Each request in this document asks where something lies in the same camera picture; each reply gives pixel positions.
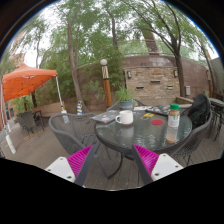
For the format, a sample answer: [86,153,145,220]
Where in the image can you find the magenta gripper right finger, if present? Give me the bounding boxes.
[132,144,182,185]

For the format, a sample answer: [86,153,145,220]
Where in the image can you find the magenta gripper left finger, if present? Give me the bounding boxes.
[46,145,96,187]

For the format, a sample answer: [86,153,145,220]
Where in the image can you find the grey wicker chair left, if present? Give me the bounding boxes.
[49,113,99,155]

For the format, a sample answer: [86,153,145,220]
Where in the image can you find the grey wicker chair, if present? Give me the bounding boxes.
[49,113,99,155]
[169,109,214,167]

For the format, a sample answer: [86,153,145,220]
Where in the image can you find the round glass patio table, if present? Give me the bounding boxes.
[95,111,192,160]

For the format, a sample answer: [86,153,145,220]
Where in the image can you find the red round coaster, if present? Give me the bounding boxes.
[151,120,163,125]

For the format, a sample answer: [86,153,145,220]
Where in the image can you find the yellow sticky note pad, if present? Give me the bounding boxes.
[144,113,154,117]

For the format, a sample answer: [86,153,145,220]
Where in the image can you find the glass bottle green cap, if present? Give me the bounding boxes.
[166,104,180,143]

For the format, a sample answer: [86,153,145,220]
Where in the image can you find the white ceramic mug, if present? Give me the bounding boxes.
[115,110,133,125]

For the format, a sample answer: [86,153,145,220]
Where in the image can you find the dark magazine on table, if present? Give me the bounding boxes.
[145,105,171,116]

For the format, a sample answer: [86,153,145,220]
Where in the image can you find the blue yellow striped bollard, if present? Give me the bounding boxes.
[77,101,83,115]

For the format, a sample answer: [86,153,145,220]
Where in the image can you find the grey laptop with stickers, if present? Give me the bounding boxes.
[92,110,119,124]

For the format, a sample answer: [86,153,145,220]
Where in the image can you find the distant wicker chair set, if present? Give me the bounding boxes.
[17,111,44,134]

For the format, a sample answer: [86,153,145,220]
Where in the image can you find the grey wicker chair right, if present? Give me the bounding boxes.
[169,109,214,167]

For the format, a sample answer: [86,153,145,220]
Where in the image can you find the black backpack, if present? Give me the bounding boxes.
[188,94,211,129]

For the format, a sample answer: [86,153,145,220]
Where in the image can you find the potted green plant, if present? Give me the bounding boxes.
[116,86,133,110]

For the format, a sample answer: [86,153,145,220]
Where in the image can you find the orange canopy tent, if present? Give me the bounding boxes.
[2,63,57,101]

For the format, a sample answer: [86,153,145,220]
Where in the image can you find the wooden lamp post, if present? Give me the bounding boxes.
[100,59,112,108]

